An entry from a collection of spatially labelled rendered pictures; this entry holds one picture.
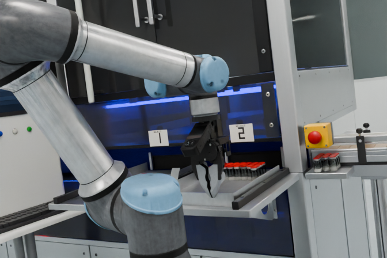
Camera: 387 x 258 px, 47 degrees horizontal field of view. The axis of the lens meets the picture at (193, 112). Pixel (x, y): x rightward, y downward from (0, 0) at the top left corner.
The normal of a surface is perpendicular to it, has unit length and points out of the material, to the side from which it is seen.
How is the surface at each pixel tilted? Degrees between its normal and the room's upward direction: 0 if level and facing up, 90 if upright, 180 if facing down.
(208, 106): 90
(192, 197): 90
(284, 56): 90
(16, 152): 90
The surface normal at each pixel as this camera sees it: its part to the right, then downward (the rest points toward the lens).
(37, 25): 0.23, -0.04
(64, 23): 0.54, -0.29
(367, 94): -0.50, 0.11
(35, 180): 0.79, -0.07
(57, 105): 0.60, -0.01
